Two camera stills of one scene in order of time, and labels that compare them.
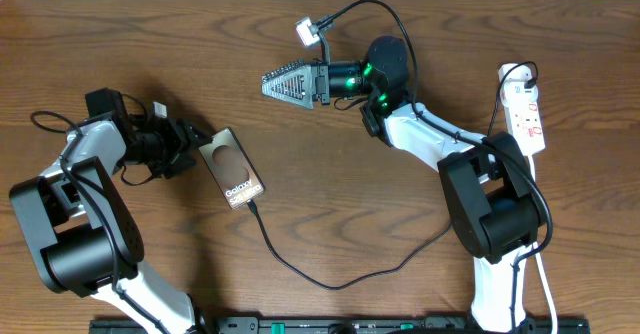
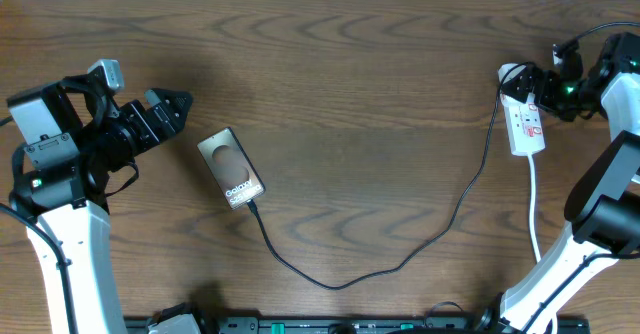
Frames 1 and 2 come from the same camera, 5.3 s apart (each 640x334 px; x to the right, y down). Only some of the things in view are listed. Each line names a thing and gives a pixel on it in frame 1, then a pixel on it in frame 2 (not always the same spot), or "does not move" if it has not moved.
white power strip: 523,115 does not move
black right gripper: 313,80 to 528,78
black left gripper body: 169,143 to 139,129
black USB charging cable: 422,247 does not move
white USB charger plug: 516,74 does not move
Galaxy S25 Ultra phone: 232,169 does not move
